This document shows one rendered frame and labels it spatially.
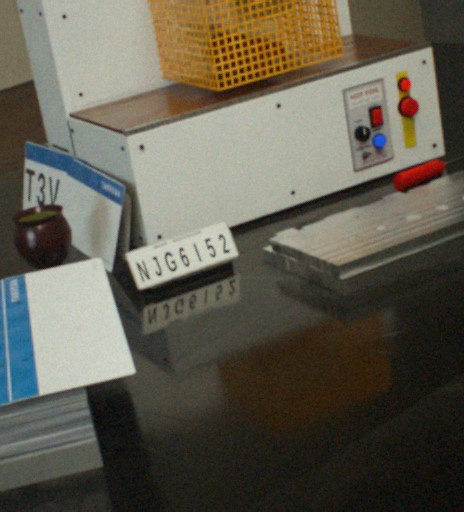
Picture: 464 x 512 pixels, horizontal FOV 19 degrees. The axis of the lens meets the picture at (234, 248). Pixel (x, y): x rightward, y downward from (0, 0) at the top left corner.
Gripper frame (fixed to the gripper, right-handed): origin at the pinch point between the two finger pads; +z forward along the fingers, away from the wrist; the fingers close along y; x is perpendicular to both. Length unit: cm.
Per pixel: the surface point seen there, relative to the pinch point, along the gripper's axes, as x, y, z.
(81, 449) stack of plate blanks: -66, 20, -11
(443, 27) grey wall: 168, -10, 240
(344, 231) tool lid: -14.0, 11.5, 17.2
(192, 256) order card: -31.5, 9.6, 29.8
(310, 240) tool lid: -18.9, 11.3, 18.2
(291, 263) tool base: -22.0, 13.6, 19.6
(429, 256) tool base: -8.2, 16.9, 7.2
